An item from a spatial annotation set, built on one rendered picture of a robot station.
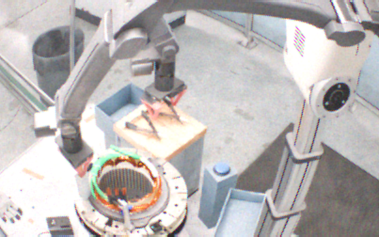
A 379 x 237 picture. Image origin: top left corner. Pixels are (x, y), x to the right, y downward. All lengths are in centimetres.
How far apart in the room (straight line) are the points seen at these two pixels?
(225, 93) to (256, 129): 36
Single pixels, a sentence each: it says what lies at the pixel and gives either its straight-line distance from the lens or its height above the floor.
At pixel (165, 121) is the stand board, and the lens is 160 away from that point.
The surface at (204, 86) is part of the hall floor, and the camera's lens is 345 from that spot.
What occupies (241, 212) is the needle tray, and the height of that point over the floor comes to 103.
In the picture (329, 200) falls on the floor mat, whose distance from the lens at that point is 289.
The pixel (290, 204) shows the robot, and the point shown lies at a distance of 157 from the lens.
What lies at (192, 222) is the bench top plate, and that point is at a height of 78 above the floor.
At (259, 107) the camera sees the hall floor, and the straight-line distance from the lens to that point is 336.
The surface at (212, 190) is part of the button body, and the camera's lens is 154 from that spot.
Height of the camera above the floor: 214
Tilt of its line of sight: 42 degrees down
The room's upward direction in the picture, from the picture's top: 4 degrees clockwise
